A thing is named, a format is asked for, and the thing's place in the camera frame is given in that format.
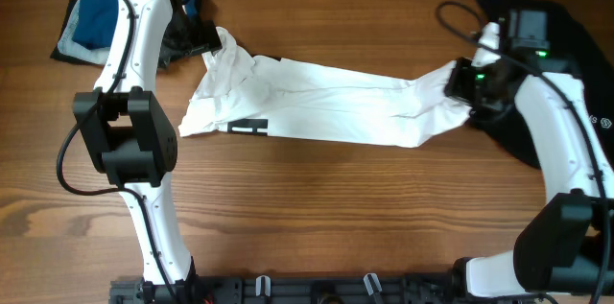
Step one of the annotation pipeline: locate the white Puma t-shirt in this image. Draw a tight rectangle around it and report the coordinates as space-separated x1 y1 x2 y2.
178 28 469 148

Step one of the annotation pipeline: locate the black folded garment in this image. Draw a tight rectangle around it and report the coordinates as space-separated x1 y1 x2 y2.
50 0 206 68

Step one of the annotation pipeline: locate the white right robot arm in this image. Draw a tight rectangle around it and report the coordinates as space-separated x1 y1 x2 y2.
444 9 613 303

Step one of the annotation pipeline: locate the black garment with logo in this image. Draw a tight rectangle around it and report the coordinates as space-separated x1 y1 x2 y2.
469 0 613 169

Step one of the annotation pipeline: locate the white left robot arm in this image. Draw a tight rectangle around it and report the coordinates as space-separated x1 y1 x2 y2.
56 0 222 303

